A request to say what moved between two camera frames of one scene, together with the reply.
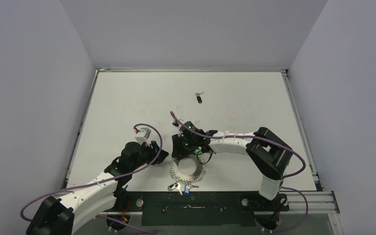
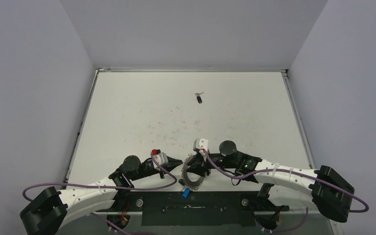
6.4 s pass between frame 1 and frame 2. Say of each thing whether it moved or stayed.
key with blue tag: moved
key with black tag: moved
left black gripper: moved
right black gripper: moved
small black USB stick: stayed
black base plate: stayed
